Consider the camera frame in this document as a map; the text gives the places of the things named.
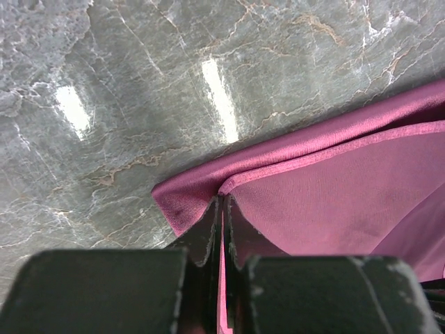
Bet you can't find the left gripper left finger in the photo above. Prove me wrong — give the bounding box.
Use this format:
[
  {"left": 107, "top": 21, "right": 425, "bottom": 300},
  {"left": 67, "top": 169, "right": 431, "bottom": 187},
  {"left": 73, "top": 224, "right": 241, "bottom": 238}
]
[{"left": 1, "top": 197, "right": 222, "bottom": 333}]

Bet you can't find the purple cloth napkin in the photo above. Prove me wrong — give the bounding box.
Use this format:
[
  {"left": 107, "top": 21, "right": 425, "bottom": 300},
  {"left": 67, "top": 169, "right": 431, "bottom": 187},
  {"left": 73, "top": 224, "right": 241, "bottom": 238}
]
[{"left": 152, "top": 80, "right": 444, "bottom": 333}]

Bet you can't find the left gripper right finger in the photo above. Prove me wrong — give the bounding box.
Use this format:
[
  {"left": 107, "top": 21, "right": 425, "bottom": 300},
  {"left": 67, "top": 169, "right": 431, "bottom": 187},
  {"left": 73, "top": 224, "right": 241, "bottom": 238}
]
[{"left": 222, "top": 196, "right": 438, "bottom": 333}]

